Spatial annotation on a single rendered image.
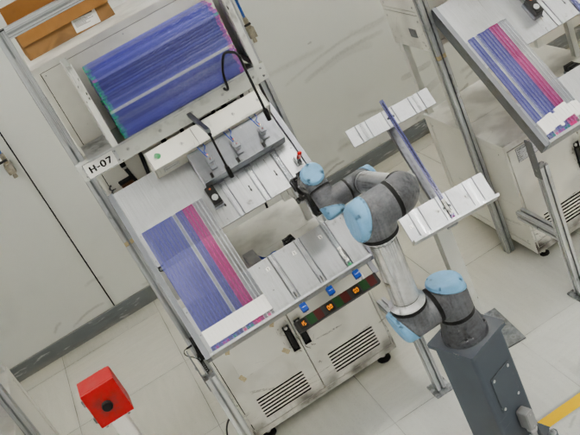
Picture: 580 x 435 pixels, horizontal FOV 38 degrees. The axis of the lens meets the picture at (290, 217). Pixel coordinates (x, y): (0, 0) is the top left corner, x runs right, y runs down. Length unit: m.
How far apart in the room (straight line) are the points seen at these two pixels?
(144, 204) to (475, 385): 1.32
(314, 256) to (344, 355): 0.66
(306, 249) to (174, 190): 0.54
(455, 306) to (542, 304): 1.07
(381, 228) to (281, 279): 0.71
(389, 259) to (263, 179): 0.82
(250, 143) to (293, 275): 0.51
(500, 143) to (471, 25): 0.50
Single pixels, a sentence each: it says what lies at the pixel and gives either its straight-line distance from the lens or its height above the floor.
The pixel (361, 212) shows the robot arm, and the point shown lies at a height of 1.18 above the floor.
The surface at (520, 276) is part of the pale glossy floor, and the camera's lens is 3.81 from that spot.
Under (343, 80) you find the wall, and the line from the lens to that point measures 4.92.
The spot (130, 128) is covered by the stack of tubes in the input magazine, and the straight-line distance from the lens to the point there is 3.01.
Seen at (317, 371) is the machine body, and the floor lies 0.18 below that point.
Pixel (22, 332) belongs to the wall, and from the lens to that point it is 4.91.
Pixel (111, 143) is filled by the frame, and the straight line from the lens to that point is 3.00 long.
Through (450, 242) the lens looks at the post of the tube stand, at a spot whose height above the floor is 0.52.
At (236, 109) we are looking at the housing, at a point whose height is 1.28.
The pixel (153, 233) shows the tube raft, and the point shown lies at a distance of 3.03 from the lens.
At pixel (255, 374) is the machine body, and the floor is 0.34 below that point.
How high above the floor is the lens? 2.28
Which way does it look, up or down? 27 degrees down
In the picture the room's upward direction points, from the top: 27 degrees counter-clockwise
